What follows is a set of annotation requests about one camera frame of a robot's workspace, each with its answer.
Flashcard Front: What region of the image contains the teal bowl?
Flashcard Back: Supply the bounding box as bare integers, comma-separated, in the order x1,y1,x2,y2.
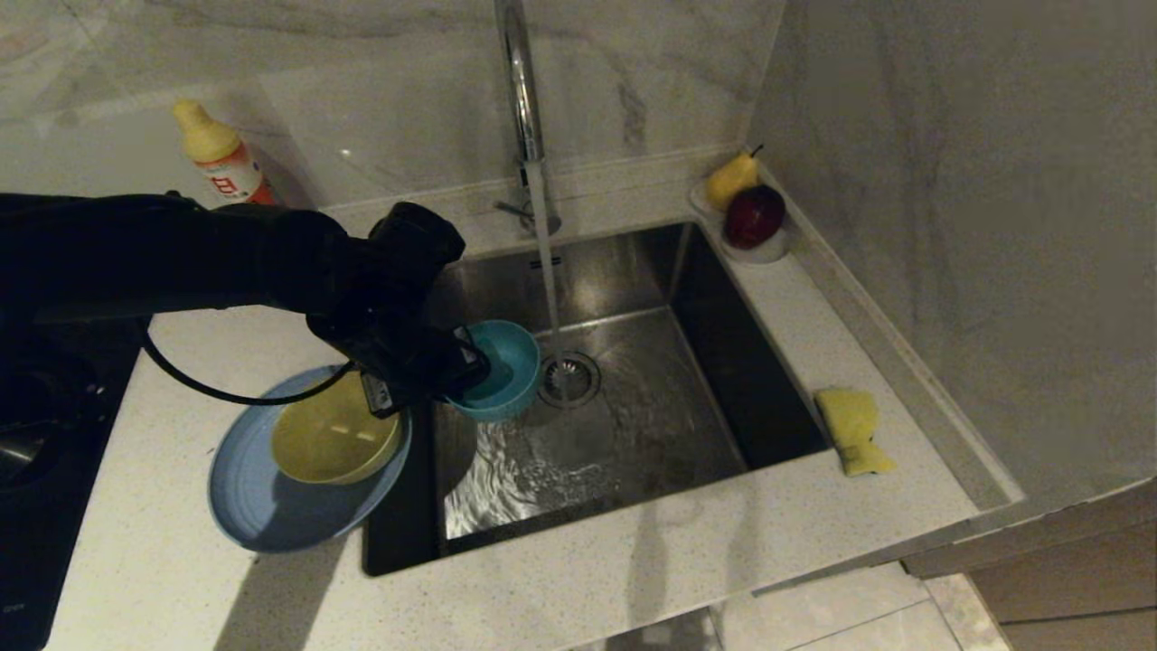
443,319,543,424

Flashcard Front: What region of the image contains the orange white dish soap bottle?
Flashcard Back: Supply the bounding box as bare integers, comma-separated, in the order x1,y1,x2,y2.
172,99,277,208

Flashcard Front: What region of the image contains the chrome kitchen faucet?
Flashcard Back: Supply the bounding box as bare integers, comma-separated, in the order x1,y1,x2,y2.
494,0,563,238

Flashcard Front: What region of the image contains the yellow sponge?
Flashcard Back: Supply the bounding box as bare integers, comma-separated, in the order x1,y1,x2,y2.
814,387,898,478

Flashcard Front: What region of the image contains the stainless steel sink basin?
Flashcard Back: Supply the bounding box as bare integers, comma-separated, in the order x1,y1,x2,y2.
362,222,831,578

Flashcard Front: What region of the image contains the round metal drain strainer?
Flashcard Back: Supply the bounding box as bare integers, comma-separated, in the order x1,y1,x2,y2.
540,351,602,410

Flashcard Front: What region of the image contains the yellow bowl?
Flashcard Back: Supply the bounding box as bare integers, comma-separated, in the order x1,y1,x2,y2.
271,371,404,487

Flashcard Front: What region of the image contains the running water stream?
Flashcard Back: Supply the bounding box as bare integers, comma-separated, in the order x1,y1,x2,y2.
526,158,570,385

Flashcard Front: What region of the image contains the blue plate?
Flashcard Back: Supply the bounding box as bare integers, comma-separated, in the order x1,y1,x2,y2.
208,364,415,554

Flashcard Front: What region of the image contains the small white fruit dish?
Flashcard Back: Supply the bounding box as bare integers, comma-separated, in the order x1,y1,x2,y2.
690,179,790,264

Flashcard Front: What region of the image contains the yellow pear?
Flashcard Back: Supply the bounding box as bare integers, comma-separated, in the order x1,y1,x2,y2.
706,145,763,212

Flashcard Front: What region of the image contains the dark red apple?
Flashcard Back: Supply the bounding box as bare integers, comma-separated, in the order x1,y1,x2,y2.
722,184,785,250

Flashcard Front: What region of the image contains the black induction cooktop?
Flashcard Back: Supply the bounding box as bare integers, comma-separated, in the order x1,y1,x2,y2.
0,312,150,651

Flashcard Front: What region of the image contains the wooden cabinet front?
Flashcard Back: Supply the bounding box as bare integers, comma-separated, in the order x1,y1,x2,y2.
901,477,1157,651

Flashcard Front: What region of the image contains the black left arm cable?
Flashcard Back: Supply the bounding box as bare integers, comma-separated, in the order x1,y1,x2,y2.
140,315,364,407

